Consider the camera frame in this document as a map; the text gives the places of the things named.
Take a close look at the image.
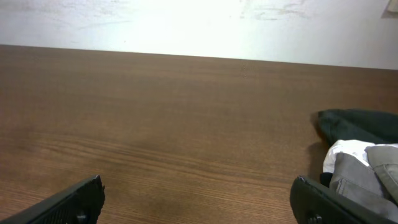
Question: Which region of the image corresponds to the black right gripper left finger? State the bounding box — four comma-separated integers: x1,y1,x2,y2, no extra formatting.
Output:
1,175,105,224

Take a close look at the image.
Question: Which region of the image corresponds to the dark green garment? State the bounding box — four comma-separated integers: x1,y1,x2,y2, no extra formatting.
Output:
318,109,397,146

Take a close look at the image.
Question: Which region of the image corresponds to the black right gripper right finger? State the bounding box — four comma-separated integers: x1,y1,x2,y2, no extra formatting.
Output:
290,176,395,224

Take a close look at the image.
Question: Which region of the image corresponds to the grey garment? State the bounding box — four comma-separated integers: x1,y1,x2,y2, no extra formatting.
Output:
330,145,397,222

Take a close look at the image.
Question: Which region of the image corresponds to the white garment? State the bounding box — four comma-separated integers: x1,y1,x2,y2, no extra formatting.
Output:
323,140,397,173

